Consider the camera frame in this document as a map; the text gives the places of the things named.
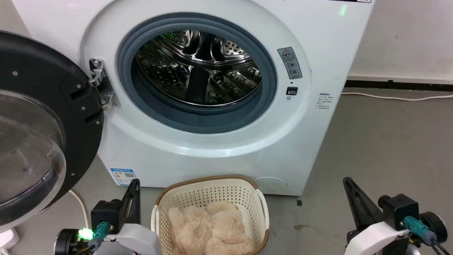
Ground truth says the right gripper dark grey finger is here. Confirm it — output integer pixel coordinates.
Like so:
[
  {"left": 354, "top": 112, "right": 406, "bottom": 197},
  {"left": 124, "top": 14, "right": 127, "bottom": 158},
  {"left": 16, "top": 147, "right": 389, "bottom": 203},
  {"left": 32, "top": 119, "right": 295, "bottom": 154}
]
[{"left": 342, "top": 177, "right": 385, "bottom": 231}]

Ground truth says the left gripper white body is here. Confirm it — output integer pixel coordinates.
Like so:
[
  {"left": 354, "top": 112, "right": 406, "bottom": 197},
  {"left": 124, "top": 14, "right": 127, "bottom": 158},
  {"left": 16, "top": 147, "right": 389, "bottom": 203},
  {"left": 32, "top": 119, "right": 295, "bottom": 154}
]
[{"left": 96, "top": 222, "right": 162, "bottom": 255}]

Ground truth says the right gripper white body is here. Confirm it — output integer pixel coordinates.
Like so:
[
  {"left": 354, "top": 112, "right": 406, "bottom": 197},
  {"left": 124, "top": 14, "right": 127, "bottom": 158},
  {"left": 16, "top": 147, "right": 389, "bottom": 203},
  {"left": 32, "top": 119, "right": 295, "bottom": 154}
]
[{"left": 345, "top": 220, "right": 408, "bottom": 255}]

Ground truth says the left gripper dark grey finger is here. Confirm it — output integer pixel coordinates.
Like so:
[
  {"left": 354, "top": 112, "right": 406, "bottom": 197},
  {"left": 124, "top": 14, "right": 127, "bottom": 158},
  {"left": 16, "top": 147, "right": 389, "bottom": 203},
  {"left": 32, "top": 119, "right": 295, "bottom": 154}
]
[{"left": 120, "top": 178, "right": 141, "bottom": 225}]

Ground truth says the white front-load washing machine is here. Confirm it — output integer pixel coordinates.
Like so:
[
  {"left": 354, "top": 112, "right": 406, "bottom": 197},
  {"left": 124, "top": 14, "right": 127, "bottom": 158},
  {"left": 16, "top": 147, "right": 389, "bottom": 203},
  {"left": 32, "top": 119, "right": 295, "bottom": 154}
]
[{"left": 12, "top": 0, "right": 375, "bottom": 196}]

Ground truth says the blue energy label sticker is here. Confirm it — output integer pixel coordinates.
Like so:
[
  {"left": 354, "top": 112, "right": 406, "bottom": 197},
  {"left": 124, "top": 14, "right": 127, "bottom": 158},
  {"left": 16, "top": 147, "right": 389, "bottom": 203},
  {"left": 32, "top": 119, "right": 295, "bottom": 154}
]
[{"left": 110, "top": 168, "right": 136, "bottom": 186}]

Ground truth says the beige fluffy towel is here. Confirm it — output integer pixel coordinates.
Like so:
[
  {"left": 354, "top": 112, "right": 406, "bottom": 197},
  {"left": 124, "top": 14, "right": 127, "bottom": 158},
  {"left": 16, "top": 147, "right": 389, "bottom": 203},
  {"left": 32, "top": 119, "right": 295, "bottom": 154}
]
[{"left": 167, "top": 201, "right": 256, "bottom": 255}]

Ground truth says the cream perforated laundry basket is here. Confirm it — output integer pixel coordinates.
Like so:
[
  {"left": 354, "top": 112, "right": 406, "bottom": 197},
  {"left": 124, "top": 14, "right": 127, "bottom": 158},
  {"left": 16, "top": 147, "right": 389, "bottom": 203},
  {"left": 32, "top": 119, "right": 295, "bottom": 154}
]
[{"left": 151, "top": 174, "right": 270, "bottom": 255}]

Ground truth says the round filter cover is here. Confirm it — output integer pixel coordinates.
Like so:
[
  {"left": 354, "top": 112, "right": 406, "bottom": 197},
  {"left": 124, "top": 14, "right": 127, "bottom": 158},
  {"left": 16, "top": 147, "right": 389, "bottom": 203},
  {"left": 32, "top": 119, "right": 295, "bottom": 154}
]
[{"left": 253, "top": 177, "right": 288, "bottom": 195}]

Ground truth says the small printed text label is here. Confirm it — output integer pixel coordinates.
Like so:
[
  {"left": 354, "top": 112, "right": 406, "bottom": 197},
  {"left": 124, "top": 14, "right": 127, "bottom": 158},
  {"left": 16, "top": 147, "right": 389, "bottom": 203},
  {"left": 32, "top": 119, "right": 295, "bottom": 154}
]
[{"left": 315, "top": 93, "right": 334, "bottom": 110}]

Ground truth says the chrome door hinge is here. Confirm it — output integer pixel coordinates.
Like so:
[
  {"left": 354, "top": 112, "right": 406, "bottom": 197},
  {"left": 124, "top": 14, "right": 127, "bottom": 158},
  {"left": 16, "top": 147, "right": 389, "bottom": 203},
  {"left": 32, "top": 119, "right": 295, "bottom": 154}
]
[{"left": 88, "top": 58, "right": 121, "bottom": 112}]

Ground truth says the black baseboard strip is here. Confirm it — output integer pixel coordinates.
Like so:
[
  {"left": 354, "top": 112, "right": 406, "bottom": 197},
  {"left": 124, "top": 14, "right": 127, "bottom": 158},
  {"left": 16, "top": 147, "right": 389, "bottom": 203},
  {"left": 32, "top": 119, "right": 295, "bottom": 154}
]
[{"left": 344, "top": 80, "right": 453, "bottom": 92}]

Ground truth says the black round washer door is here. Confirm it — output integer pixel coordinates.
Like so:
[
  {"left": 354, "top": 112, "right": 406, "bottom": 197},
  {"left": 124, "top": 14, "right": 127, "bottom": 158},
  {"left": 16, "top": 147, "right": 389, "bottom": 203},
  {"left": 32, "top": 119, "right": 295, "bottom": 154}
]
[{"left": 0, "top": 30, "right": 104, "bottom": 232}]

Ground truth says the grey rubber door gasket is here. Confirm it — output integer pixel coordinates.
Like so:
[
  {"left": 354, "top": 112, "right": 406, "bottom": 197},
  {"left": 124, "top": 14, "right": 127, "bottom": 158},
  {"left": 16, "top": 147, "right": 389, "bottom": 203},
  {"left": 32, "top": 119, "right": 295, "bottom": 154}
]
[{"left": 117, "top": 13, "right": 278, "bottom": 134}]

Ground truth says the stainless steel washer drum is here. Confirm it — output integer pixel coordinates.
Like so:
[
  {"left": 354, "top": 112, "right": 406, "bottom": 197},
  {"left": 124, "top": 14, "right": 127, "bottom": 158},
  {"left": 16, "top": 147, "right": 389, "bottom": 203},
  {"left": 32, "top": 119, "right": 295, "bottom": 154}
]
[{"left": 135, "top": 30, "right": 263, "bottom": 107}]

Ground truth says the grey warning sticker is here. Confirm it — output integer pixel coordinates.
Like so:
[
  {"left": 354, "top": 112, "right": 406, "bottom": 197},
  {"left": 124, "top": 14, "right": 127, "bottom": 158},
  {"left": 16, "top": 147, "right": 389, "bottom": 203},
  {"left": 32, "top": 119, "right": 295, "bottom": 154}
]
[{"left": 277, "top": 47, "right": 303, "bottom": 80}]

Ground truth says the left teal cable connector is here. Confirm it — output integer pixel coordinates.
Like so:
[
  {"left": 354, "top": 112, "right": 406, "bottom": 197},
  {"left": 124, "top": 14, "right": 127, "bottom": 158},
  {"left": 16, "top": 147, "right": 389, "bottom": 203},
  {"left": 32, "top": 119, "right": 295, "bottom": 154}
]
[{"left": 79, "top": 222, "right": 111, "bottom": 253}]

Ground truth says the teal cable connector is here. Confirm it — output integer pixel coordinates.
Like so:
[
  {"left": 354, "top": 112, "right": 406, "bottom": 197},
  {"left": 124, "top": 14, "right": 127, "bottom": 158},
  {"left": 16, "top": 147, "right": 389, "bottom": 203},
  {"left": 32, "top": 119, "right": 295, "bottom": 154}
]
[
  {"left": 403, "top": 216, "right": 438, "bottom": 246},
  {"left": 79, "top": 222, "right": 111, "bottom": 253}
]

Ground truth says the right teal cable connector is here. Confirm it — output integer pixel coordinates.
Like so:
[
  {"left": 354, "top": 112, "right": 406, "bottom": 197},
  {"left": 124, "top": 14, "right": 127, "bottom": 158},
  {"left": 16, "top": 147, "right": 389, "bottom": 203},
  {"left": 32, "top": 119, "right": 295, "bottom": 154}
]
[{"left": 403, "top": 216, "right": 438, "bottom": 246}]

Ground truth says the thick white power cable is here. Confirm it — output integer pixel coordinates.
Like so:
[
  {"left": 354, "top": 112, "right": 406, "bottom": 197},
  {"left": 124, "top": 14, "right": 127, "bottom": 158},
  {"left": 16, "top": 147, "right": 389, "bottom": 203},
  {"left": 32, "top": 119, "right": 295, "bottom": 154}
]
[{"left": 68, "top": 190, "right": 89, "bottom": 229}]

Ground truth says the thin white floor cable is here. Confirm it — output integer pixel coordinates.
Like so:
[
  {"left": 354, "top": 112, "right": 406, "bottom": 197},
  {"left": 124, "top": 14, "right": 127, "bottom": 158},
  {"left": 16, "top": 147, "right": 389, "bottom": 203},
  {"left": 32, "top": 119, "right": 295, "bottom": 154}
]
[{"left": 341, "top": 92, "right": 453, "bottom": 102}]

